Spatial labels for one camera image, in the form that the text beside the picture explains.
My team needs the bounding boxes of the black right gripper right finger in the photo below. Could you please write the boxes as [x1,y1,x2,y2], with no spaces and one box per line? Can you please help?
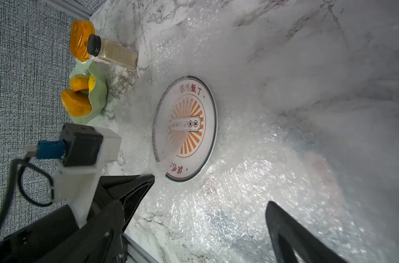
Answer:
[265,201,345,263]

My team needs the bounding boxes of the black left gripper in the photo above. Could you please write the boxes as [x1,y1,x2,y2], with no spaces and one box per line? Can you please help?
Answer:
[0,174,155,263]

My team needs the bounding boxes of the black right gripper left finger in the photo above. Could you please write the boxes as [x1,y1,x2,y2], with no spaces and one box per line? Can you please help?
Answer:
[37,200,124,263]

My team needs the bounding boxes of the clear bubble wrap sheet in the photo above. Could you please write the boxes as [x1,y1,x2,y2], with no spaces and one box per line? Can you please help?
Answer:
[125,1,399,263]

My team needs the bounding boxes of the large orange bread loaf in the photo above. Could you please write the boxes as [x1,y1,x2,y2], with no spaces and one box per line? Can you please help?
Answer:
[61,89,92,117]

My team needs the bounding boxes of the small orange bread roll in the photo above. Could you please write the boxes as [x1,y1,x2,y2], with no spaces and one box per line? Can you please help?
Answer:
[70,74,90,92]

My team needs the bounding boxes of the light green scalloped plate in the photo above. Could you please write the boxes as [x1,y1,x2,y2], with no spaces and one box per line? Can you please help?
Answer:
[69,59,108,125]

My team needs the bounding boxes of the black capped spice jar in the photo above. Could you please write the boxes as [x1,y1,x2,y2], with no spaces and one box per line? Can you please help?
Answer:
[87,34,138,70]

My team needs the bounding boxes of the orange lidded cup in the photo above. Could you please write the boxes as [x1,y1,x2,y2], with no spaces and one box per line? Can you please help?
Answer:
[70,20,96,62]

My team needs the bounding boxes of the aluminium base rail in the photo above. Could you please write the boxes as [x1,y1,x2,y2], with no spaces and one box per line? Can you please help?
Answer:
[122,233,158,263]

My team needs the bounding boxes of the aluminium cage frame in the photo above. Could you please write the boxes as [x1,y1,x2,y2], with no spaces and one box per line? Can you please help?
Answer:
[44,0,106,20]

